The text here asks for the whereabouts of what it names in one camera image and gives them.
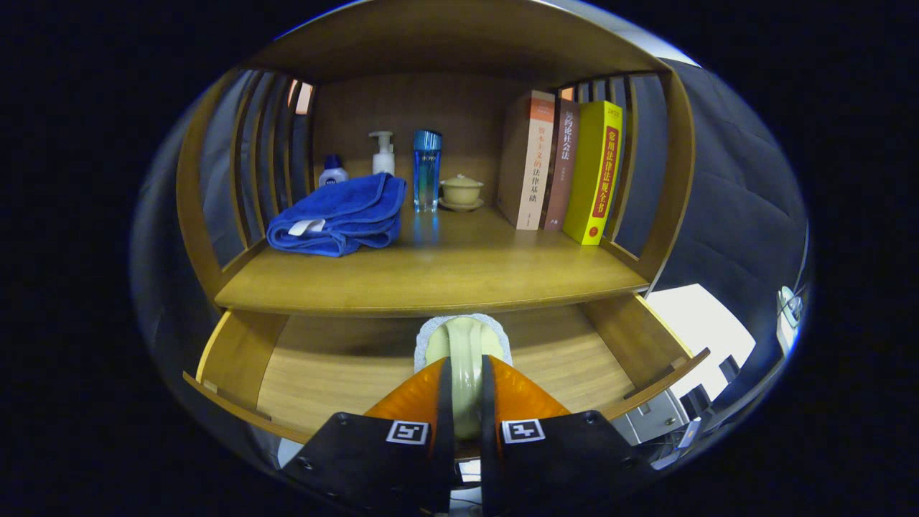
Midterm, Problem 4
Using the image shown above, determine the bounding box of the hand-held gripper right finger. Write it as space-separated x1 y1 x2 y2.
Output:
480 354 658 516

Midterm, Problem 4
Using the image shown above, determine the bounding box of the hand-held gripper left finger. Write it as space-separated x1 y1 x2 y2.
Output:
280 357 454 516

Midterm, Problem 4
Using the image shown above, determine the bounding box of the wooden drawer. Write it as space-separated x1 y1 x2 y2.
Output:
182 291 712 460

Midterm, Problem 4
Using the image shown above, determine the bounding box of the pale green handled cleaning brush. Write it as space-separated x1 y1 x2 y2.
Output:
414 313 513 441

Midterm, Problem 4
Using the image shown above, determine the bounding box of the wooden countertop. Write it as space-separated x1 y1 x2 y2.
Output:
214 205 650 318

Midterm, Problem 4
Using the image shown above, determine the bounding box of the wooden cabinet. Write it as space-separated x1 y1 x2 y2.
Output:
176 0 696 320

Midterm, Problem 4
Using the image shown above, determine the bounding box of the grey ribbed metal panel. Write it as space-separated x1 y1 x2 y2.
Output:
616 388 694 446

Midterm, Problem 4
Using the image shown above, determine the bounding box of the folded blue towel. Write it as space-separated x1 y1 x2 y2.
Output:
266 172 407 258

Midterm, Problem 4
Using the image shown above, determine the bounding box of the small yellow lidded teacup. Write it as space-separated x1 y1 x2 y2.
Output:
438 174 485 212

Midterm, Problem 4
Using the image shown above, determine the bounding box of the blue glass bottle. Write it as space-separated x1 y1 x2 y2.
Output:
413 129 443 213

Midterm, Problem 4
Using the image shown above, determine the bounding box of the small white blue-capped bottle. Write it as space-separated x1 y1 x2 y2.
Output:
319 154 350 187

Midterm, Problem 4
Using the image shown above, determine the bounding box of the yellow book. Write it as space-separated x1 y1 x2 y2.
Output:
562 101 624 246

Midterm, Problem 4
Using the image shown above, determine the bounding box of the brown book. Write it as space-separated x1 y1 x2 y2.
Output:
540 99 581 231

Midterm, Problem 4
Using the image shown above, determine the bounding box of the white pump bottle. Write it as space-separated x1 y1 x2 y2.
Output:
368 131 396 177

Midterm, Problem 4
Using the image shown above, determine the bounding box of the beige book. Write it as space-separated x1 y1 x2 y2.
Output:
497 90 556 231

